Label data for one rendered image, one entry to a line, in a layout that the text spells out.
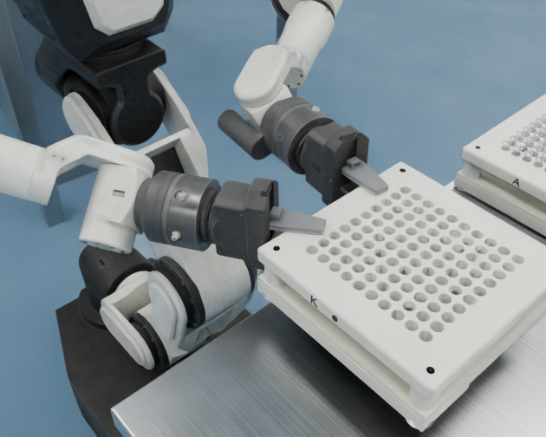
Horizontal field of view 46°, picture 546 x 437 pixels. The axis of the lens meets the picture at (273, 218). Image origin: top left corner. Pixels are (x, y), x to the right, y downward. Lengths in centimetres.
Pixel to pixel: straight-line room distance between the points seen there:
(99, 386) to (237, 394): 90
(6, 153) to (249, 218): 28
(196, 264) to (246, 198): 43
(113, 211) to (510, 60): 271
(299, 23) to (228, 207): 41
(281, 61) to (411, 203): 29
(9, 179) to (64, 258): 139
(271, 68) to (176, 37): 243
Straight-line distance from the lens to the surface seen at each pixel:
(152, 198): 76
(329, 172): 83
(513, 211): 99
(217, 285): 115
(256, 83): 93
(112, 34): 103
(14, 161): 79
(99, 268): 162
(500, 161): 97
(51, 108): 231
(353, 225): 75
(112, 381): 162
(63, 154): 80
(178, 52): 322
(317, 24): 106
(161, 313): 120
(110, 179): 80
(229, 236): 76
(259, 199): 71
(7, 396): 188
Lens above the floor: 147
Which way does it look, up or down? 42 degrees down
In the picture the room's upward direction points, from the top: straight up
